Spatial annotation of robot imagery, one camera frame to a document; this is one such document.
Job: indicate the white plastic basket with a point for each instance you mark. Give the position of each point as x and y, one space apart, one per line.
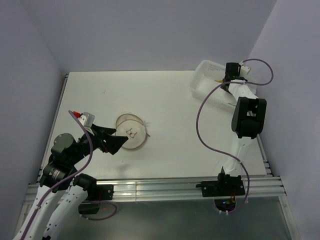
203 82

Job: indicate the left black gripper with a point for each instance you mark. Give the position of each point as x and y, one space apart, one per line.
112 142

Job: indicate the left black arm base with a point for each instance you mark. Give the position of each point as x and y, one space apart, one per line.
92 204

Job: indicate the aluminium rail frame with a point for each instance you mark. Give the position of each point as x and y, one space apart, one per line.
186 139

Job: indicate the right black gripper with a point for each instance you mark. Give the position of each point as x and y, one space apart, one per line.
223 88

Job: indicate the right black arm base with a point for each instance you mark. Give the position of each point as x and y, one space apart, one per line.
224 186

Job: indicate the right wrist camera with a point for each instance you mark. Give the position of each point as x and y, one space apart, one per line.
244 69

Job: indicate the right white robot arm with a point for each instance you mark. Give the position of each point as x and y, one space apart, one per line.
247 120

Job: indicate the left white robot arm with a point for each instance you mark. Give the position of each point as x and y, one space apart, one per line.
62 187

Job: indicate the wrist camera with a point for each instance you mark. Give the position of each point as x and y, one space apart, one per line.
244 69
86 119

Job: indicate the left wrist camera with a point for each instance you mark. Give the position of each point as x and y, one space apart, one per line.
86 119

